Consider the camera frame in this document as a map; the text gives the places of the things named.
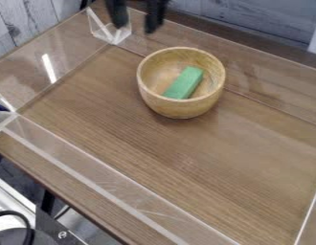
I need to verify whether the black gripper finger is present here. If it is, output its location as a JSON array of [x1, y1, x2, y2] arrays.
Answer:
[[104, 0, 130, 29], [145, 0, 170, 33]]

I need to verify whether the black cable lower left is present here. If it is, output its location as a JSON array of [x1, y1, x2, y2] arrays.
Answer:
[[0, 210, 36, 245]]

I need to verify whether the grey metal bracket with screw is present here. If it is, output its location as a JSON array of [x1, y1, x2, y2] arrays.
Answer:
[[34, 209, 88, 245]]

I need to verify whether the black table leg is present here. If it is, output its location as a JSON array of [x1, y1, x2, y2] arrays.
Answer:
[[42, 190, 56, 215]]

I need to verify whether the clear acrylic tray wall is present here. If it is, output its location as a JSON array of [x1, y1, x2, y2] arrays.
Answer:
[[0, 4, 316, 245]]

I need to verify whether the green rectangular block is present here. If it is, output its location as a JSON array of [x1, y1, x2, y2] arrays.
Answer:
[[162, 66, 204, 100]]

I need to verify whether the brown wooden bowl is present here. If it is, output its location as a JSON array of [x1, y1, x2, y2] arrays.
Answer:
[[137, 47, 226, 119]]

